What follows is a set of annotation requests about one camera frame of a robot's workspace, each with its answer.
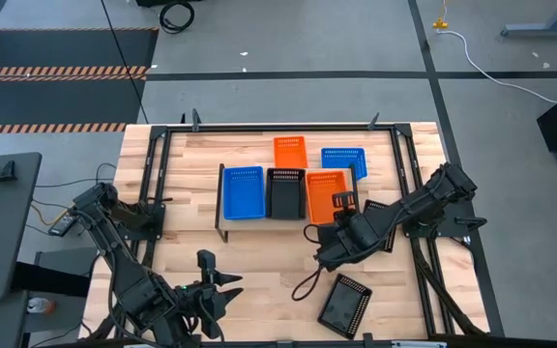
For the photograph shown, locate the orange plastic basket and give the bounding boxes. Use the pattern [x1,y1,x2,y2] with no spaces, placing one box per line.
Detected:
[305,169,353,226]
[273,135,309,170]

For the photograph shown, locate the black plastic basket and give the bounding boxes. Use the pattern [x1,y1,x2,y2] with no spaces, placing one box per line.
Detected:
[316,273,374,340]
[361,198,399,254]
[264,167,308,220]

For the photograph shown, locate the blue plastic basket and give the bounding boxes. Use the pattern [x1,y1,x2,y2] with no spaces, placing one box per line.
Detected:
[320,147,369,182]
[222,165,267,221]

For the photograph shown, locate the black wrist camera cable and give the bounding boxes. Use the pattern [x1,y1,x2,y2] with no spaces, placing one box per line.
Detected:
[290,264,324,303]

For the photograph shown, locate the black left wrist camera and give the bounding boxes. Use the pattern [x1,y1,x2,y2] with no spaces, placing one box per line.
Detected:
[196,248,218,285]

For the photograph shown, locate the gray metal table leg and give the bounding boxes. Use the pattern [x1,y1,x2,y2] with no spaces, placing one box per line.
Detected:
[500,0,557,39]

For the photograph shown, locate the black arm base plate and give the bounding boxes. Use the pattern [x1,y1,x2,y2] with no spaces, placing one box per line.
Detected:
[113,198,167,242]
[400,198,489,240]

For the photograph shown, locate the long black floor cable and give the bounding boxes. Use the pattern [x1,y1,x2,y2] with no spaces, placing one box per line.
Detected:
[99,0,151,125]

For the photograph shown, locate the wooden shelf black metal legs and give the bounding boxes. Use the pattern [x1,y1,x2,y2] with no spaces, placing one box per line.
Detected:
[214,162,361,244]

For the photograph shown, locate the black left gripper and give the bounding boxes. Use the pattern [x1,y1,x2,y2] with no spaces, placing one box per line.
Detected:
[185,272,245,340]

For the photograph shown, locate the black power adapter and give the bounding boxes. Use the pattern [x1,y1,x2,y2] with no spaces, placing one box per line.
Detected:
[47,212,79,238]

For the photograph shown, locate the white floor cable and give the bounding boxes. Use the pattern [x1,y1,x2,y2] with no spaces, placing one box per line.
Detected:
[435,28,557,105]

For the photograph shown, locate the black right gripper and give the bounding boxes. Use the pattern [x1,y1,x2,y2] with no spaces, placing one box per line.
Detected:
[314,210,387,274]

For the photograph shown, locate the clear bottle orange cap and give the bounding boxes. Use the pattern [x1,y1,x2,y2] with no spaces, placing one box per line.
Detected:
[26,296,58,315]

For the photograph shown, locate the coiled black cable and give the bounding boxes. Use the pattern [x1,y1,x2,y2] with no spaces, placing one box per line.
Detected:
[158,0,196,36]

